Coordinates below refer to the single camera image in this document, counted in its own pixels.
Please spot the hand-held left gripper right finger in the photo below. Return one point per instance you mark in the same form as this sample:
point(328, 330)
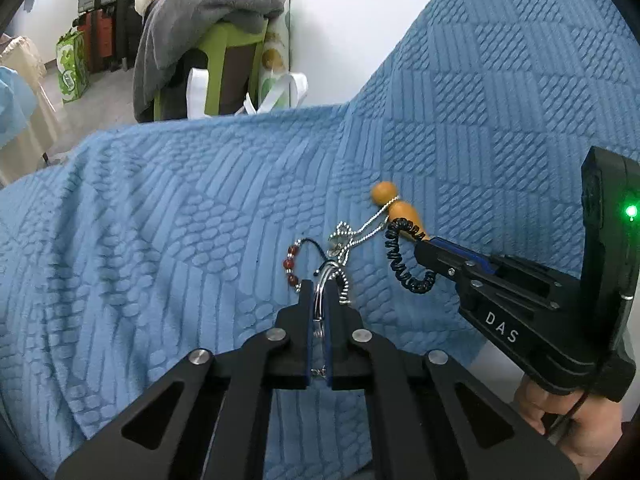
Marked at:
point(345, 355)

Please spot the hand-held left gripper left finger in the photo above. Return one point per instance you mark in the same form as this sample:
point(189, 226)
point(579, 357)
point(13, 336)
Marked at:
point(295, 355)

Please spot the red suitcase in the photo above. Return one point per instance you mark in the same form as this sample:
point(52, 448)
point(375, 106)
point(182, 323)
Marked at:
point(100, 35)

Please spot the black suitcase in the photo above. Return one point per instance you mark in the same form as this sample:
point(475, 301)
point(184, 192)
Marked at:
point(127, 25)

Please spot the green shopping bag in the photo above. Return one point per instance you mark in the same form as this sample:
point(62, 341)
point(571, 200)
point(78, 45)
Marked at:
point(72, 67)

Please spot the person's right hand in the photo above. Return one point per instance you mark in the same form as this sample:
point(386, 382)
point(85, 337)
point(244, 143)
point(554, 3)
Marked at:
point(595, 425)

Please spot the rolled mat with green dots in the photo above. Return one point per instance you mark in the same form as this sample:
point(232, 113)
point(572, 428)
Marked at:
point(275, 55)

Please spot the light blue bedsheet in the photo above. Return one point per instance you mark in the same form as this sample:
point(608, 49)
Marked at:
point(10, 105)

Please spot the white tote bag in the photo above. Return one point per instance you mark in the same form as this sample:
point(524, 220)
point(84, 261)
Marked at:
point(197, 92)

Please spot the green plastic stool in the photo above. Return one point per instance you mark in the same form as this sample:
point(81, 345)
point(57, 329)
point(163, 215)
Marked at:
point(235, 40)

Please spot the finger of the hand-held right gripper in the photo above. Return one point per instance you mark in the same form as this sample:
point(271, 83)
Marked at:
point(460, 252)
point(442, 265)

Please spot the blue textured folding cushion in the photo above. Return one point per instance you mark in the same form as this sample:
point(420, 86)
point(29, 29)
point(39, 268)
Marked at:
point(200, 210)

